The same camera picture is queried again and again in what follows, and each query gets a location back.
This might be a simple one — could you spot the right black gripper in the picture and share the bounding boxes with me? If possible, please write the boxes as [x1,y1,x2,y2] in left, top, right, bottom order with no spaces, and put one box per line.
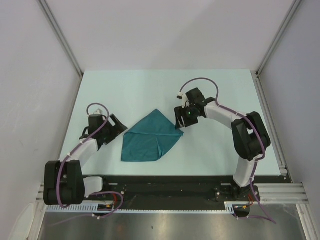
[174,104,199,130]

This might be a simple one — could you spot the teal satin napkin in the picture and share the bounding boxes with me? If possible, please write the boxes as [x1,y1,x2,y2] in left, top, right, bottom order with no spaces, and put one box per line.
[121,109,184,163]

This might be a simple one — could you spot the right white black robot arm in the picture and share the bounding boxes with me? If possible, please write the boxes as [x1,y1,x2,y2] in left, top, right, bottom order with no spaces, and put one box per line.
[174,88,271,201]

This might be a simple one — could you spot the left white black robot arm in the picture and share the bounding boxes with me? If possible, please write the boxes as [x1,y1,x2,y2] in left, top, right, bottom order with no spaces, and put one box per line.
[43,113,128,208]

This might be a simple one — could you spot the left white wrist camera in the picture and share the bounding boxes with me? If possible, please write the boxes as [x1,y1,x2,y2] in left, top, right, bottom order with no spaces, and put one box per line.
[93,108,103,115]

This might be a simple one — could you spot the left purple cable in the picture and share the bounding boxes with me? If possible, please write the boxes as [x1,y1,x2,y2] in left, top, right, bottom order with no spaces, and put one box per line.
[57,102,110,210]

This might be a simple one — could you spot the purple cable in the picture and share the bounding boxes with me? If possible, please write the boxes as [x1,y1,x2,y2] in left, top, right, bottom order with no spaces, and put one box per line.
[57,102,110,210]
[179,77,277,225]

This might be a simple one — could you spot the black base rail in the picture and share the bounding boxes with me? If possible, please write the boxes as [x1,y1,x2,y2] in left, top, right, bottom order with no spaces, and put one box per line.
[88,175,260,213]

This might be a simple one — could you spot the right aluminium frame post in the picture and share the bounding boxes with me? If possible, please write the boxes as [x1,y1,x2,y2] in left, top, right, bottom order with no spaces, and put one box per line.
[256,0,303,76]

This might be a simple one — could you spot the aluminium frame post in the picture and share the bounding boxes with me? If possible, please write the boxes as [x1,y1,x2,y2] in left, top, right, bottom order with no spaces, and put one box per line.
[37,0,85,77]
[256,0,303,76]

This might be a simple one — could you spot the white slotted cable duct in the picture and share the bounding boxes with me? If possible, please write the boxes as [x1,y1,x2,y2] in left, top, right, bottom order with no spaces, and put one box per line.
[46,202,250,215]

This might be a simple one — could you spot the aluminium extrusion rail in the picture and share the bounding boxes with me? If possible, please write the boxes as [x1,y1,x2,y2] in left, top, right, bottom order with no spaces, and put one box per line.
[253,71,320,240]

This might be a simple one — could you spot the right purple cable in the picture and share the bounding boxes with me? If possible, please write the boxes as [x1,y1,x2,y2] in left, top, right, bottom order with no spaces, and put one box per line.
[179,77,277,225]

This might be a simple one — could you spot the left aluminium frame post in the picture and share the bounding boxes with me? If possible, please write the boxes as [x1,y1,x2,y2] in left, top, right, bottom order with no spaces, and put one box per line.
[37,0,85,77]

